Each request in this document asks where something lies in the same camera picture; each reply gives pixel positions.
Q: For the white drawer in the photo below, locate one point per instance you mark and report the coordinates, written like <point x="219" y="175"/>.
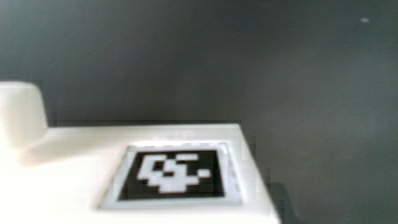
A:
<point x="162" y="174"/>

